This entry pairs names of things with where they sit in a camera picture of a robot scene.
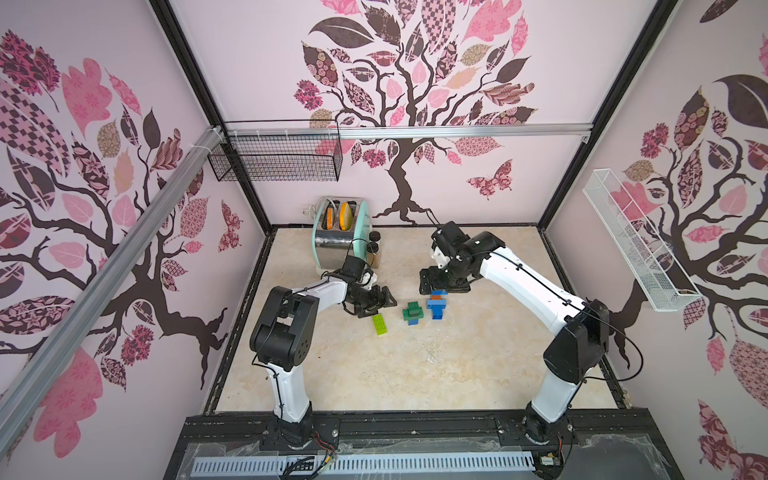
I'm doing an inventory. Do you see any aluminium rail back wall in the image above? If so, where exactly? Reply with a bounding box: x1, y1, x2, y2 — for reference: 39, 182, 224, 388
227, 121, 593, 140

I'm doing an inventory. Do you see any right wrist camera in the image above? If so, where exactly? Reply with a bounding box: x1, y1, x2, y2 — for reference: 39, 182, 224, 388
431, 221, 470, 268

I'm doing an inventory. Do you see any dark green long lego brick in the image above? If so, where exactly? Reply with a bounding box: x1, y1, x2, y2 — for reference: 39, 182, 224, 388
402, 308, 424, 321

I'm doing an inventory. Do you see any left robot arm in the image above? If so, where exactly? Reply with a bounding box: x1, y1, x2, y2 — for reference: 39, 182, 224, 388
249, 273, 397, 447

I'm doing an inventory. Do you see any lime green long lego brick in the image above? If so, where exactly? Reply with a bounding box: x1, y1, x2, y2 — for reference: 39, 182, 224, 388
372, 314, 388, 336

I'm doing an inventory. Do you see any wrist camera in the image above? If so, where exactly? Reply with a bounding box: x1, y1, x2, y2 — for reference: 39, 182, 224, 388
431, 221, 470, 268
340, 255, 376, 286

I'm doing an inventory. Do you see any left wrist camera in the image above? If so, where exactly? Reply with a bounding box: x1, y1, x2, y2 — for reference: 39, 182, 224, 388
340, 255, 376, 286

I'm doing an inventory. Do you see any mint green toaster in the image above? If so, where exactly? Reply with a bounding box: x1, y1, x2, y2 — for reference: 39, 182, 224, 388
312, 197, 372, 274

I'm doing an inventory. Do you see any white cable duct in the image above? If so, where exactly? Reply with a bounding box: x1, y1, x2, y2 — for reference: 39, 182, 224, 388
189, 451, 535, 479

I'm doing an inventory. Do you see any light blue long lego brick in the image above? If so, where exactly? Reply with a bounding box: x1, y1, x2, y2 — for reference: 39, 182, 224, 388
427, 299, 447, 311

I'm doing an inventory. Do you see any aluminium rail left wall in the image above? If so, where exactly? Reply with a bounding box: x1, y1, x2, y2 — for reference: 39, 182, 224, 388
1, 126, 224, 455

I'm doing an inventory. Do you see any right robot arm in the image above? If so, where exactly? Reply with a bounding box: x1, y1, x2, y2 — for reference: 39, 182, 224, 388
419, 222, 610, 445

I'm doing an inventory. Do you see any white wire shelf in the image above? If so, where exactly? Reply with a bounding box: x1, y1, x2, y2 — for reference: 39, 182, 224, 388
583, 169, 703, 312

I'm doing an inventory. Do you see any aluminium rail wall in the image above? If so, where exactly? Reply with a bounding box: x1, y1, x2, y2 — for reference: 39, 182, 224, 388
1, 126, 224, 455
227, 121, 593, 140

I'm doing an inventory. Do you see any black wire basket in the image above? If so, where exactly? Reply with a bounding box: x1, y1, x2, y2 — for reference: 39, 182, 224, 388
208, 119, 343, 182

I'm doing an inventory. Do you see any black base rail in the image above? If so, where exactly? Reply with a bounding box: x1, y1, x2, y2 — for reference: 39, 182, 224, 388
176, 408, 661, 451

